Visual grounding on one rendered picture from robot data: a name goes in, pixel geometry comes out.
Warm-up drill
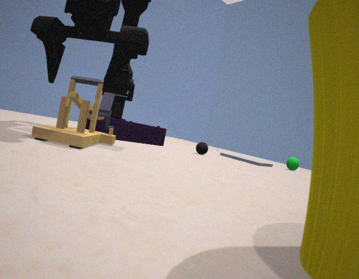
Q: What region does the green ball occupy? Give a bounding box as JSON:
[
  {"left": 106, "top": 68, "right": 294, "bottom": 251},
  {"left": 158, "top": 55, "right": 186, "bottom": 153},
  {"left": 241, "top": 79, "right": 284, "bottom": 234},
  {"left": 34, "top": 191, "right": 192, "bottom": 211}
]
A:
[{"left": 286, "top": 158, "right": 299, "bottom": 170}]

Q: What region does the wooden toy catapult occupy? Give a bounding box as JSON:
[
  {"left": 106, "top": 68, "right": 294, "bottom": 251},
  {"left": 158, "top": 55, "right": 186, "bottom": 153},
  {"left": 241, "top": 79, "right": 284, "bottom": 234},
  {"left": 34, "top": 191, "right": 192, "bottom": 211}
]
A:
[{"left": 31, "top": 76, "right": 116, "bottom": 149}]

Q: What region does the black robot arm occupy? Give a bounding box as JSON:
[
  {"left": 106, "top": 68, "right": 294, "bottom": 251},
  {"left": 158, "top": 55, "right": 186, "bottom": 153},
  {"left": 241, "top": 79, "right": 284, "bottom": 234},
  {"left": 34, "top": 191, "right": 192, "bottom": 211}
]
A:
[{"left": 64, "top": 0, "right": 151, "bottom": 120}]

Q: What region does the grey flat bar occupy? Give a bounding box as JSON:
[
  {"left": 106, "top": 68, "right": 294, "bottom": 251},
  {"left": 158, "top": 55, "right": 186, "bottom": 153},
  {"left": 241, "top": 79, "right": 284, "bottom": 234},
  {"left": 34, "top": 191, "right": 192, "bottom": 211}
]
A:
[{"left": 220, "top": 153, "right": 273, "bottom": 167}]

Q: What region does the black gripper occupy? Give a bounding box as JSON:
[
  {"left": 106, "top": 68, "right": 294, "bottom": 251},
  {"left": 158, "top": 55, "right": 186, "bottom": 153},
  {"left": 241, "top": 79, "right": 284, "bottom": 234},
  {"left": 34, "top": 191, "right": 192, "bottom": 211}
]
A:
[{"left": 30, "top": 16, "right": 149, "bottom": 92}]

